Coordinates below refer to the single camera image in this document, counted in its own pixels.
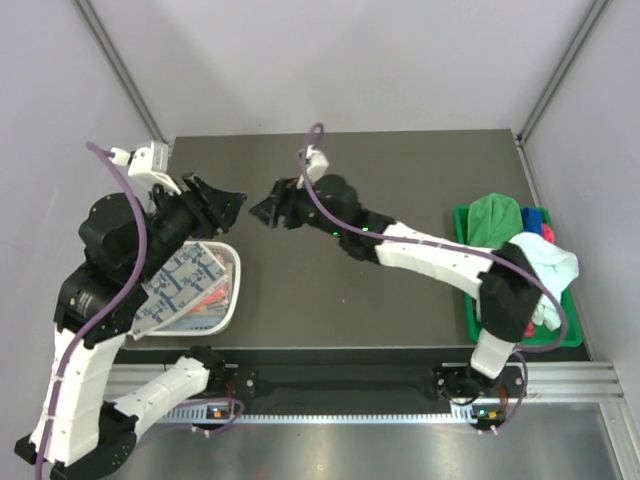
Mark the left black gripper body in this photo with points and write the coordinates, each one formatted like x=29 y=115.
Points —
x=206 y=219

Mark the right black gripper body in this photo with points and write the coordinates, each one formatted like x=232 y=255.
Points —
x=301 y=210

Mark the pink bunny towel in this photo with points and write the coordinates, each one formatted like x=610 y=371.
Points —
x=218 y=299

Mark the blue white patterned towel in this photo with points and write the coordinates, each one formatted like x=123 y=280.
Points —
x=180 y=285

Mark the white mint towel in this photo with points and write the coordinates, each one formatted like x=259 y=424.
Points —
x=556 y=269

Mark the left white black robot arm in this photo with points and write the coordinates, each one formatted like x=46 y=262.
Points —
x=80 y=434

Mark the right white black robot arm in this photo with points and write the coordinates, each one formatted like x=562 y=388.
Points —
x=502 y=281

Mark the white perforated plastic basket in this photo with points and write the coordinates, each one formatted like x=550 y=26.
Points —
x=225 y=300

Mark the green towel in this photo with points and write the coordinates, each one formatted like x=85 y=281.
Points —
x=493 y=220

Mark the blue towel in bin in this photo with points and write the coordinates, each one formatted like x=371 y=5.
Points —
x=532 y=220

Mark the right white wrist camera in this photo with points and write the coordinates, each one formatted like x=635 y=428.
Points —
x=314 y=165

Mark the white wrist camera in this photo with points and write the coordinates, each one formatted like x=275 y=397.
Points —
x=147 y=165
x=314 y=165

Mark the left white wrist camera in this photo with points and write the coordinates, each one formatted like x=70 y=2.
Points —
x=147 y=165

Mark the left aluminium frame post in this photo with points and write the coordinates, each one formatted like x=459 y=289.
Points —
x=121 y=72

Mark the aluminium frame post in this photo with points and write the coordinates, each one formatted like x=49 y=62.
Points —
x=578 y=40
x=121 y=72

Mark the grey slotted cable duct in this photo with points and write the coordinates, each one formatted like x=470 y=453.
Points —
x=454 y=414

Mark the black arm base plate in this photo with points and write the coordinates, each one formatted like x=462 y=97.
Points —
x=359 y=389

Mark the right aluminium frame post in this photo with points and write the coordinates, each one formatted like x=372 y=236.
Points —
x=578 y=40

